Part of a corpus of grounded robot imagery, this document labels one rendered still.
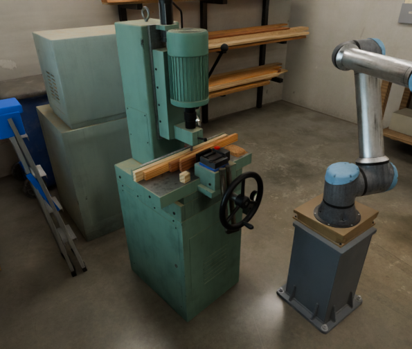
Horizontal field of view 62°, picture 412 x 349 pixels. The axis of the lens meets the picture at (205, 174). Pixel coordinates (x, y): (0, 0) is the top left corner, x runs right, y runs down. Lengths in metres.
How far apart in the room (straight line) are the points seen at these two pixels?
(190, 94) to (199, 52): 0.18
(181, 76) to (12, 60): 2.36
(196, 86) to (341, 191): 0.84
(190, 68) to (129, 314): 1.43
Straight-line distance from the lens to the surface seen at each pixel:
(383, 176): 1.85
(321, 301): 2.09
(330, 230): 1.81
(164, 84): 1.62
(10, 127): 1.97
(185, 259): 1.77
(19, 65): 3.66
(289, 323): 2.16
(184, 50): 1.48
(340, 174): 1.73
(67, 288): 2.45
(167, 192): 1.48
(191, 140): 1.63
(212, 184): 1.52
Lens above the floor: 1.69
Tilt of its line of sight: 30 degrees down
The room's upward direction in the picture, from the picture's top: 1 degrees counter-clockwise
